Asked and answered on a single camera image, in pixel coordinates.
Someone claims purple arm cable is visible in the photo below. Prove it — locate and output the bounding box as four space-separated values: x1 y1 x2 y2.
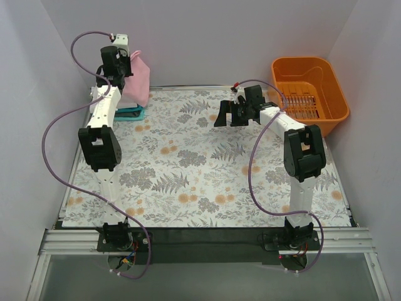
41 31 152 280
236 78 324 275

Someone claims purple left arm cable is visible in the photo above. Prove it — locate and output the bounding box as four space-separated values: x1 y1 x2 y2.
41 31 152 280

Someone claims pink t shirt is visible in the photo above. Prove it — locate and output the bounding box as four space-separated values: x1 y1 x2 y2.
122 50 150 107

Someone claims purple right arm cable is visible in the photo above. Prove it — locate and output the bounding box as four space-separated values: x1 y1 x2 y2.
236 78 324 275

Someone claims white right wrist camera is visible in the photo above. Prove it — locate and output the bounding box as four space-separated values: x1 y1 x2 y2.
231 83 245 104

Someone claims orange plastic basket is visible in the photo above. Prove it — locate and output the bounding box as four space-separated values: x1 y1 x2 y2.
271 56 350 137

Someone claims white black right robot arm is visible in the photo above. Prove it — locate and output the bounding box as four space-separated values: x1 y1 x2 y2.
214 83 326 250

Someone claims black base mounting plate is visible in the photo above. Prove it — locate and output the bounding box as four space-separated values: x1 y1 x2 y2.
97 227 320 265

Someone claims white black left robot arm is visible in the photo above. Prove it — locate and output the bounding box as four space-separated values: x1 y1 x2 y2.
78 46 133 251

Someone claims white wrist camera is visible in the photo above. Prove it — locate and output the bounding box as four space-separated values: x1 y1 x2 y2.
231 83 245 104
110 33 130 53

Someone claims floral patterned table mat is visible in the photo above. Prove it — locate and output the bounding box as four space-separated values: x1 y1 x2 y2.
61 88 350 229

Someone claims dark folded t shirt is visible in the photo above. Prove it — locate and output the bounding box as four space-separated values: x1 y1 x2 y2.
115 108 142 118

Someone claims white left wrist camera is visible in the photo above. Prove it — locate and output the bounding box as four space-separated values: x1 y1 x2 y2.
110 33 130 53

